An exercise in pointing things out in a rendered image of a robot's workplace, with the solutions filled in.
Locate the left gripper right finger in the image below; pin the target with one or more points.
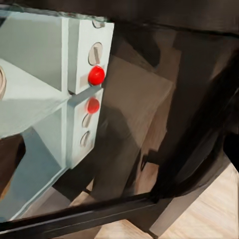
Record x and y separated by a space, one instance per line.
231 148

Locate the microwave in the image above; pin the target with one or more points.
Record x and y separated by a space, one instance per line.
124 105

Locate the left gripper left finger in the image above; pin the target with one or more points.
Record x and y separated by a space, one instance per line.
12 148

